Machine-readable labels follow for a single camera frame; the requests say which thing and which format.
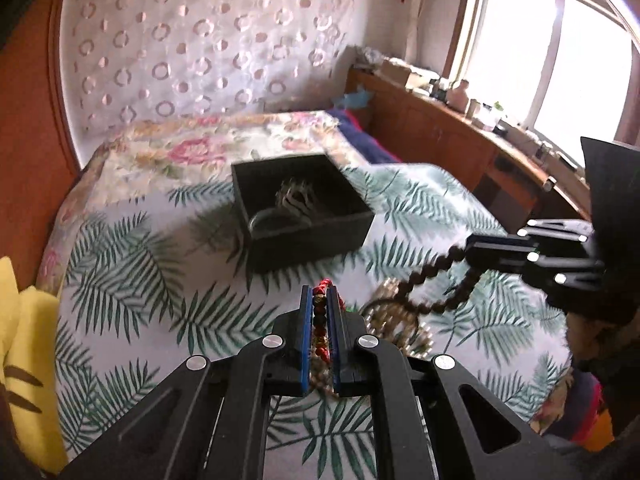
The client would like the gold pearl necklace pile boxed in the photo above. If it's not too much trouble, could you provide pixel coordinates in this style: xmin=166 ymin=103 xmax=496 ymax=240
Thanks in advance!
xmin=309 ymin=283 xmax=435 ymax=397

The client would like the dark brown bead necklace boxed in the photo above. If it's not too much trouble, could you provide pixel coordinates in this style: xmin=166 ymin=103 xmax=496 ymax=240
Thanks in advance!
xmin=360 ymin=244 xmax=484 ymax=356

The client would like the red bead bracelet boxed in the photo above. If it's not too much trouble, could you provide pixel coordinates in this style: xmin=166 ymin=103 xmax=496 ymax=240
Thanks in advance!
xmin=310 ymin=277 xmax=346 ymax=366

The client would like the black jewelry box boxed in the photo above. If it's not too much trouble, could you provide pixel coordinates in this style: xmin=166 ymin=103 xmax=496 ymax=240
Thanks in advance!
xmin=231 ymin=154 xmax=374 ymax=273

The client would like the wooden sideboard cabinet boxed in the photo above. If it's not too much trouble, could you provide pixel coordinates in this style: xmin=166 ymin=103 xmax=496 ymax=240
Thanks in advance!
xmin=345 ymin=68 xmax=590 ymax=232

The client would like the palm leaf print blanket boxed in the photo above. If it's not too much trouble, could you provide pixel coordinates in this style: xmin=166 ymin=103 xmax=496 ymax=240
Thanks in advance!
xmin=55 ymin=165 xmax=570 ymax=479

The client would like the pink ceramic jar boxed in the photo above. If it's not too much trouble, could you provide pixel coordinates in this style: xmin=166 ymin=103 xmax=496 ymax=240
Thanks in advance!
xmin=446 ymin=79 xmax=470 ymax=114

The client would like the yellow plush toy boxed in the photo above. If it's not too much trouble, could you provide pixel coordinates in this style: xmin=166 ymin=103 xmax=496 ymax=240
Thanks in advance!
xmin=1 ymin=257 xmax=67 ymax=479

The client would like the metal bangle in box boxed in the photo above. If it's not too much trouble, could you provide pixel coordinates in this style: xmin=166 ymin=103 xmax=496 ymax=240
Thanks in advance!
xmin=248 ymin=207 xmax=311 ymax=234

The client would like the navy blue blanket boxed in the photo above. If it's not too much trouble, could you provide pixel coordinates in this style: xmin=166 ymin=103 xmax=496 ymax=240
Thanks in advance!
xmin=329 ymin=108 xmax=400 ymax=165

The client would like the cardboard box on cabinet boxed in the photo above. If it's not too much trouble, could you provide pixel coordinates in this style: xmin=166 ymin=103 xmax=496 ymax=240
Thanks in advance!
xmin=378 ymin=58 xmax=426 ymax=89

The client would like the floral quilt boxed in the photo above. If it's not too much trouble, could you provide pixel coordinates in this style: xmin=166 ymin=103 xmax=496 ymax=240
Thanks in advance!
xmin=36 ymin=110 xmax=368 ymax=294

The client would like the circle pattern sheer curtain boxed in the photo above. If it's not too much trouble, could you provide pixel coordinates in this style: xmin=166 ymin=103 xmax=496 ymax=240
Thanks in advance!
xmin=61 ymin=0 xmax=358 ymax=139

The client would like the window with white frame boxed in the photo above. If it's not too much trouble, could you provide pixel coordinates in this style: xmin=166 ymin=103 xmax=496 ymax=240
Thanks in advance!
xmin=450 ymin=0 xmax=639 ymax=164

